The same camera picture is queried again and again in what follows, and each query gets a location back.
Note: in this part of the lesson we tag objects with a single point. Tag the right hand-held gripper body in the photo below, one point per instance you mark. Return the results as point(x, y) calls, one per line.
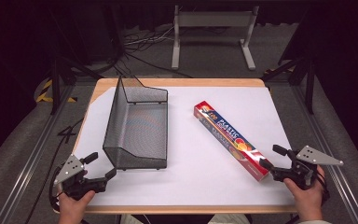
point(301, 172)

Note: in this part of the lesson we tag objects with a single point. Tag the long plastic wrap box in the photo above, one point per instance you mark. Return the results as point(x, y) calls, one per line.
point(227, 137)

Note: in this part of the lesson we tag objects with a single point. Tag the white table mat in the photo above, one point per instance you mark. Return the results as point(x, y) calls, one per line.
point(192, 174)

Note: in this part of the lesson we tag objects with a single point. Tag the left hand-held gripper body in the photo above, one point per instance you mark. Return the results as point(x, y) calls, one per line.
point(74, 183)

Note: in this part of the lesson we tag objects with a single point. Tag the person's left hand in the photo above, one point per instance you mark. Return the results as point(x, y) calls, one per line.
point(71, 210)

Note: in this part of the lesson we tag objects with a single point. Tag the person's right hand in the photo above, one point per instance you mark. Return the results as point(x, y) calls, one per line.
point(309, 202)

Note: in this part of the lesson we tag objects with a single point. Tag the aluminium floor rail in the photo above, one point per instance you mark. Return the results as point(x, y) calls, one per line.
point(31, 158)
point(329, 149)

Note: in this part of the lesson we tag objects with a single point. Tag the white metal stand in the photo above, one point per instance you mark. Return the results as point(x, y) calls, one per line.
point(214, 19)

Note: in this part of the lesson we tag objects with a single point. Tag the yellow black hazard tape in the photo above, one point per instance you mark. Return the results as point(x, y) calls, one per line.
point(45, 93)

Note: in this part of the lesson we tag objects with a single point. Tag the black metal stand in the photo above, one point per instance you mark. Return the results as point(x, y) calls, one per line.
point(56, 84)
point(309, 84)

